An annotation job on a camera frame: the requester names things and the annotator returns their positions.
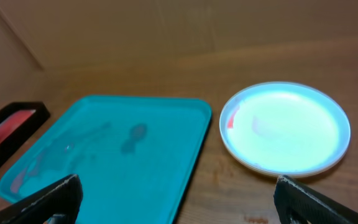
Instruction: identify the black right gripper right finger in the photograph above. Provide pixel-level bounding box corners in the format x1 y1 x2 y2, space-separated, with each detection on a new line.
273 175 358 224

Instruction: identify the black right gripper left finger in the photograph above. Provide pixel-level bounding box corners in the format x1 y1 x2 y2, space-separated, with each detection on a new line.
0 174 83 224

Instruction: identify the light blue plate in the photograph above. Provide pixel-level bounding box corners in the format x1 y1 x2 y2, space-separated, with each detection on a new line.
219 82 351 178

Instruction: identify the teal plastic tray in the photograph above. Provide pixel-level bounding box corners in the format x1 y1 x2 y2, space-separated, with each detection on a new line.
0 95 212 223

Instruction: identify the red and black tray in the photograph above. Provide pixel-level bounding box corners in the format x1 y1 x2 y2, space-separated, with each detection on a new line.
0 102 50 167

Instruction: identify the cardboard backdrop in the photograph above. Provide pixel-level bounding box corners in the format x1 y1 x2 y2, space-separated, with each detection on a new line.
0 0 358 70

